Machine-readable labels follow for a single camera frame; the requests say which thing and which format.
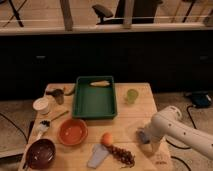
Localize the light blue cloth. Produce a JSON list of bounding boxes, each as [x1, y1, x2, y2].
[[87, 144, 109, 169]]

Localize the orange ceramic bowl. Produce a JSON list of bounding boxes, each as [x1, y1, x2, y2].
[[58, 119, 88, 146]]

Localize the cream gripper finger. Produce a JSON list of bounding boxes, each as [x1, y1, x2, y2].
[[150, 141, 161, 154]]

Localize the dark grape bunch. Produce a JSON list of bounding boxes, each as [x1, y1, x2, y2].
[[107, 145, 135, 168]]

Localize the yellow corn cob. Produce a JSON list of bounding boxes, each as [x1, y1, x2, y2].
[[90, 80, 110, 87]]

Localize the dark blue box on floor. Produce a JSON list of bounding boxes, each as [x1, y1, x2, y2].
[[190, 92, 212, 108]]

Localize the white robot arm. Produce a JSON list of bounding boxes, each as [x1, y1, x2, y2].
[[145, 106, 213, 160]]

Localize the black cable on floor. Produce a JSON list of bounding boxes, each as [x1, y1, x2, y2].
[[165, 104, 200, 150]]

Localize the white brush with wooden handle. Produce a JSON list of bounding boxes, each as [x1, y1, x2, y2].
[[36, 110, 68, 140]]

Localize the white small cup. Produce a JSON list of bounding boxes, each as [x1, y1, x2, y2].
[[33, 97, 50, 115]]

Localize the orange fruit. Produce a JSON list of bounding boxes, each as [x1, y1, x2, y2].
[[101, 132, 113, 146]]

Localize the green plastic tray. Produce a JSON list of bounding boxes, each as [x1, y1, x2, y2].
[[72, 76, 117, 120]]

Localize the black cable left floor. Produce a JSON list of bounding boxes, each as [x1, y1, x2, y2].
[[0, 112, 29, 144]]

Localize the green translucent cup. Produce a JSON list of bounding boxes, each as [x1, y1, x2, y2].
[[126, 89, 139, 104]]

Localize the dark purple bowl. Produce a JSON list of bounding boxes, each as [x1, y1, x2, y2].
[[25, 139, 56, 170]]

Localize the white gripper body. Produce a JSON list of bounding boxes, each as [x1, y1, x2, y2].
[[145, 123, 165, 143]]

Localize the grey metal cup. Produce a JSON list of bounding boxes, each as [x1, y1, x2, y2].
[[52, 89, 64, 105]]

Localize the black office chair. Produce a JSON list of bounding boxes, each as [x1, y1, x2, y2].
[[92, 0, 161, 25]]

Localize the blue sponge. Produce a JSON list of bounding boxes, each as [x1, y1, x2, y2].
[[137, 131, 149, 144]]

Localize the green banana-shaped toy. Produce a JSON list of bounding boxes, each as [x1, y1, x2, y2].
[[64, 86, 75, 96]]

